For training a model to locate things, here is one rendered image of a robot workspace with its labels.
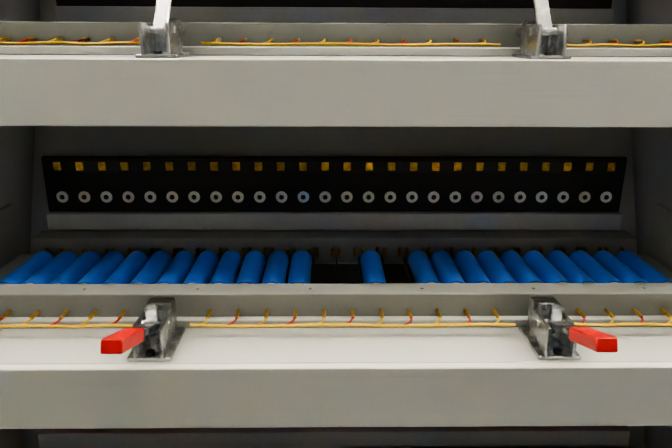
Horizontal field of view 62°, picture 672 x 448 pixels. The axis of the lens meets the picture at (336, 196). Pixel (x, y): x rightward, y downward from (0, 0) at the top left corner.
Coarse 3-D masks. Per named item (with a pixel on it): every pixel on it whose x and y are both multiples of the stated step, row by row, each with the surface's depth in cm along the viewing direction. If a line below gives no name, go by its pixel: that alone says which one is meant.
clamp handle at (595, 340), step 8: (552, 312) 37; (560, 312) 37; (552, 320) 37; (560, 320) 37; (560, 328) 35; (568, 328) 34; (576, 328) 33; (584, 328) 33; (576, 336) 33; (584, 336) 32; (592, 336) 31; (600, 336) 31; (608, 336) 31; (584, 344) 32; (592, 344) 31; (600, 344) 30; (608, 344) 30; (616, 344) 30
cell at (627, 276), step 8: (600, 256) 49; (608, 256) 48; (608, 264) 47; (616, 264) 47; (624, 264) 47; (616, 272) 46; (624, 272) 45; (632, 272) 45; (624, 280) 44; (632, 280) 44; (640, 280) 43
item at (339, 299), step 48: (0, 288) 41; (48, 288) 41; (96, 288) 41; (144, 288) 41; (192, 288) 41; (240, 288) 41; (288, 288) 41; (336, 288) 41; (384, 288) 41; (432, 288) 41; (480, 288) 41; (528, 288) 41; (576, 288) 41; (624, 288) 41
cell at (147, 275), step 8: (152, 256) 48; (160, 256) 48; (168, 256) 49; (152, 264) 46; (160, 264) 47; (168, 264) 48; (144, 272) 44; (152, 272) 45; (160, 272) 46; (136, 280) 43; (144, 280) 43; (152, 280) 44
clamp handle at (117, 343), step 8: (152, 312) 36; (152, 320) 37; (128, 328) 33; (136, 328) 33; (144, 328) 34; (152, 328) 35; (112, 336) 31; (120, 336) 31; (128, 336) 31; (136, 336) 32; (104, 344) 30; (112, 344) 30; (120, 344) 30; (128, 344) 31; (136, 344) 32; (104, 352) 30; (112, 352) 30; (120, 352) 30
